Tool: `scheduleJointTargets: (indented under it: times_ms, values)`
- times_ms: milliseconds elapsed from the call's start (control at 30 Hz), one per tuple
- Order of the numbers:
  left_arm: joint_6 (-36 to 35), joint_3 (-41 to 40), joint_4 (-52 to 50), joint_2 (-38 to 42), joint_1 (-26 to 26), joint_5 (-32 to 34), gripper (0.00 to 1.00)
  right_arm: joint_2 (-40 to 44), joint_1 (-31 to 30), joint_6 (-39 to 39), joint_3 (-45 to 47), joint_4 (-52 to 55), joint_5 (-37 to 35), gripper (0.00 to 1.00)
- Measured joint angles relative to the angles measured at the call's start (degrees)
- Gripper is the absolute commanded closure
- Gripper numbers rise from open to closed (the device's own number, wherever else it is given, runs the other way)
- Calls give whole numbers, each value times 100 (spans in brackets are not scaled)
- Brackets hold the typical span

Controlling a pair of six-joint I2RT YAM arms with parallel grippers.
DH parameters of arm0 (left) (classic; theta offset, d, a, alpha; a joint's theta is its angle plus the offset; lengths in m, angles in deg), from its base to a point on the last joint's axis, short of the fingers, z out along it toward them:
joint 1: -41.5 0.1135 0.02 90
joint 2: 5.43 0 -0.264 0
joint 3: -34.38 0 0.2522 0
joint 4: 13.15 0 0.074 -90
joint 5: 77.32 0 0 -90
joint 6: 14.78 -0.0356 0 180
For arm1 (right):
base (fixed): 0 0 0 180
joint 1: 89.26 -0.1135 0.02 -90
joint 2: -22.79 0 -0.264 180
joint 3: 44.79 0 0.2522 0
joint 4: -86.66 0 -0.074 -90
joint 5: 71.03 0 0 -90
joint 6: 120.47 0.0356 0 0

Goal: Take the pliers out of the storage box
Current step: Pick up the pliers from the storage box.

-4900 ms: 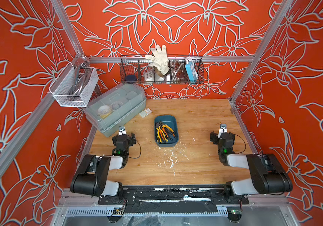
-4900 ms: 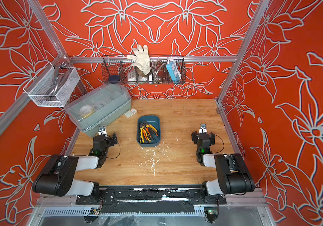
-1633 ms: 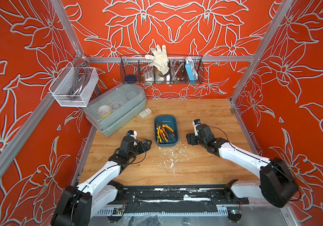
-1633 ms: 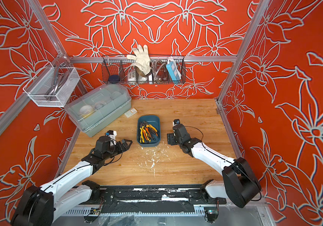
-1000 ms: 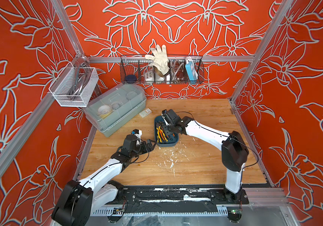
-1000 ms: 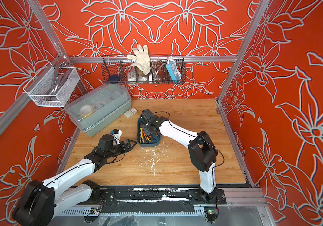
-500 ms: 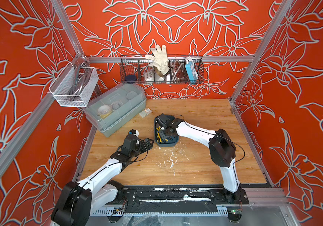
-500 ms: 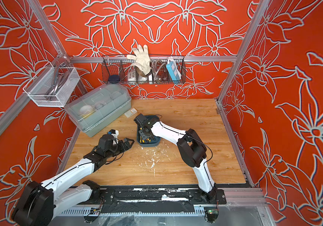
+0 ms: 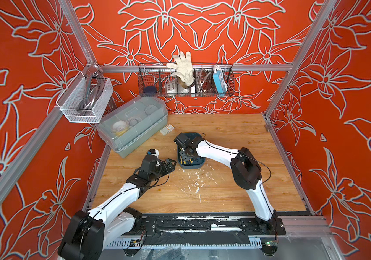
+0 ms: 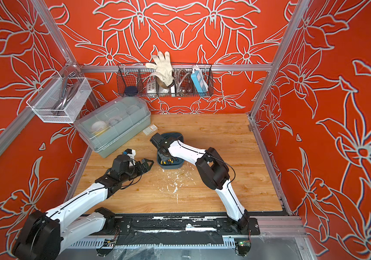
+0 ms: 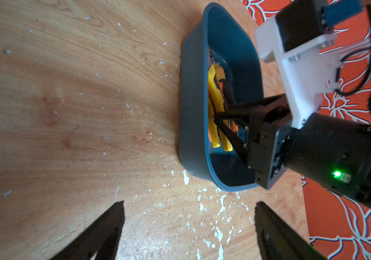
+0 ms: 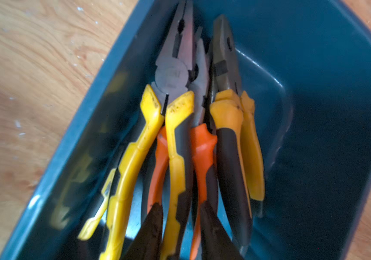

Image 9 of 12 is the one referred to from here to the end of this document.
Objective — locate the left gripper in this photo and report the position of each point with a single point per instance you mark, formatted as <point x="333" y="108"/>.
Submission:
<point x="162" y="166"/>

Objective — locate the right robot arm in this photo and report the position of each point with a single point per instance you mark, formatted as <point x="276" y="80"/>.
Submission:
<point x="246" y="171"/>

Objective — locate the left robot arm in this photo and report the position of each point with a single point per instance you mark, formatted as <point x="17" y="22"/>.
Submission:
<point x="89" y="232"/>

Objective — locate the teal plastic storage box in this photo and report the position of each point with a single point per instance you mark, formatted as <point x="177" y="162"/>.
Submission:
<point x="194" y="162"/>

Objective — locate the light blue box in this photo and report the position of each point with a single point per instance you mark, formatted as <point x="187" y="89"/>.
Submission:
<point x="218" y="79"/>

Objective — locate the small white orange carton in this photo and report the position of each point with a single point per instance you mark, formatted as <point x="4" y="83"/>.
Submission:
<point x="167" y="129"/>

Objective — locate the translucent grey tool case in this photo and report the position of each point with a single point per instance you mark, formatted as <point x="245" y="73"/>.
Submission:
<point x="129" y="126"/>

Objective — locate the white power strip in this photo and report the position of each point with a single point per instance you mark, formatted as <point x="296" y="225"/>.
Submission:
<point x="171" y="87"/>

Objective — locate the dark round can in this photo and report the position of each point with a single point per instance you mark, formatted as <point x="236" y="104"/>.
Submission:
<point x="150" y="91"/>

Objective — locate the white work glove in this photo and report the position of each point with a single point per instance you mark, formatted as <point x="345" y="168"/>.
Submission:
<point x="183" y="68"/>

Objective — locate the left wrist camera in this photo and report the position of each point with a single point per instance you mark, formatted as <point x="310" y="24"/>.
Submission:
<point x="153" y="152"/>

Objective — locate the black wire wall basket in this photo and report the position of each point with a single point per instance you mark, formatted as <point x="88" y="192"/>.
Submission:
<point x="197" y="80"/>

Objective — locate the white mesh wall basket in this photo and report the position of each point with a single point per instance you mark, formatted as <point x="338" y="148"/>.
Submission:
<point x="86" y="99"/>

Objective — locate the black mounting base rail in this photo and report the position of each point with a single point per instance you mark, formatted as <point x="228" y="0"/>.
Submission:
<point x="246" y="223"/>

